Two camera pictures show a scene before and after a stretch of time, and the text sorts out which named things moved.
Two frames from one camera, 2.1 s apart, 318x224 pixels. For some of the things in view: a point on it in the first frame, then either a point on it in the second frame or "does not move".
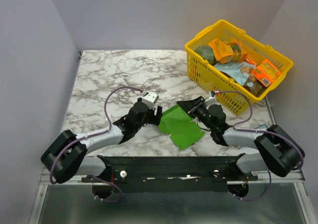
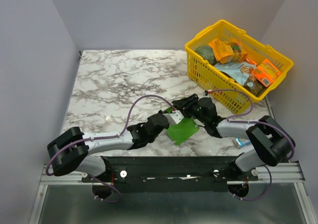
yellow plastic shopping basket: x=230 y=94 does not move
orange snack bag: x=224 y=52 does not move
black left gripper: x=155 y=119 → x=160 y=112
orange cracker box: x=266 y=72 does not move
